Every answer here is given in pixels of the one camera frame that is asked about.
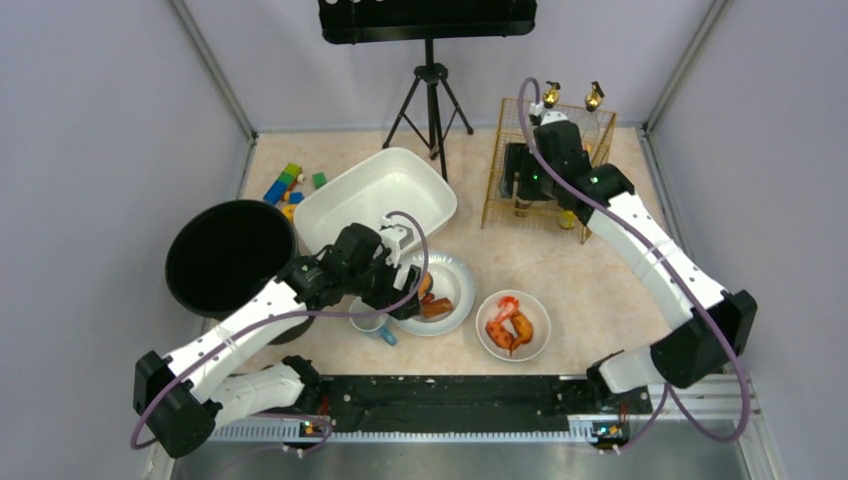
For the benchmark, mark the white floral bowl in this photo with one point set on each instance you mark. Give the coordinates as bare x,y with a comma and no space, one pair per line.
532,309

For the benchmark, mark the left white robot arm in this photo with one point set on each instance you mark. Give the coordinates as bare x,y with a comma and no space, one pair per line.
182,397

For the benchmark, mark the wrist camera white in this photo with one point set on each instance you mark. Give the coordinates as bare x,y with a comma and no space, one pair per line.
550,116
395,238

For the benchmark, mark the red shrimp toy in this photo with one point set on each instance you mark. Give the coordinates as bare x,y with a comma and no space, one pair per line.
507,306

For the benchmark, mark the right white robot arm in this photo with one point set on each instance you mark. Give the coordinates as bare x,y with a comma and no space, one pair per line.
702,315

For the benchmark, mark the white fluted plate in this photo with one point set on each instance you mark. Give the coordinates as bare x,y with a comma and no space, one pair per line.
453,280

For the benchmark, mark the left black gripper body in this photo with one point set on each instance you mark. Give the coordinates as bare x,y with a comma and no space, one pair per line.
397,295

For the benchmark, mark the white rectangular basin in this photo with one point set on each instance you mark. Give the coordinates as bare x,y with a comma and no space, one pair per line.
392,179

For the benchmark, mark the gold wire rack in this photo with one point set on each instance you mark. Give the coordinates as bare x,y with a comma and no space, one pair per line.
504,185

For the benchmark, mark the glass bottle brown liquid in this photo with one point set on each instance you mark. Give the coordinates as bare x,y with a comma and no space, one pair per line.
591,132

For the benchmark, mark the black panel on tripod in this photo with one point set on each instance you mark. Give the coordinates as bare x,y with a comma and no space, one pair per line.
353,22

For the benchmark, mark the black tripod stand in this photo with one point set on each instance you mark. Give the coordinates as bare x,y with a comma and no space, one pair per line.
434,77

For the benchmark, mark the salmon slice toy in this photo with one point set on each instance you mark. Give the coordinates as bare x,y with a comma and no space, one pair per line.
426,285

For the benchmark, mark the brown sausage roll toy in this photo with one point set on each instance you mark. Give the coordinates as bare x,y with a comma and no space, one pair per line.
436,308

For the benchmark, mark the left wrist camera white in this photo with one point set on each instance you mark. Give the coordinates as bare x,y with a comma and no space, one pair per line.
395,238

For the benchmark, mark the fried chicken wing toy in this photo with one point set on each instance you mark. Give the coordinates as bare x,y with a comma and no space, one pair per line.
523,328

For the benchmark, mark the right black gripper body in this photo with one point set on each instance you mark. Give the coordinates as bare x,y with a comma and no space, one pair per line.
523,176

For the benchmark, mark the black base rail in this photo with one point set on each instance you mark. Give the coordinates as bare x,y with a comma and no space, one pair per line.
472,408

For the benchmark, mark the colourful toy block stack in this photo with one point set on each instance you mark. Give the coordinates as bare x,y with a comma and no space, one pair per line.
288,178

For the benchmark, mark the small yellow oil bottle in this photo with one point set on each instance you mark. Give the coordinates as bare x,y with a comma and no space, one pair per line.
566,220

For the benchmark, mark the clear glass oil bottle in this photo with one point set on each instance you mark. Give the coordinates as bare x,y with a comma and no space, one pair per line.
551,96

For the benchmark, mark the green toy block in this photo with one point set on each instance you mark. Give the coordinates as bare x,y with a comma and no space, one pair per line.
319,180

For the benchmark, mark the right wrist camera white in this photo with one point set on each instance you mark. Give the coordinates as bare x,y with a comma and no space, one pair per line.
550,116

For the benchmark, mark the fried chicken piece toy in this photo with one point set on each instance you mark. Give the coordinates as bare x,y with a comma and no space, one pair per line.
499,335

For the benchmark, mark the white mug blue handle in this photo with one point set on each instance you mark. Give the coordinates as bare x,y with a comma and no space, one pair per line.
366,321

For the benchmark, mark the black round bin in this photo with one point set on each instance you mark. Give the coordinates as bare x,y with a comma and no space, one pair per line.
226,254

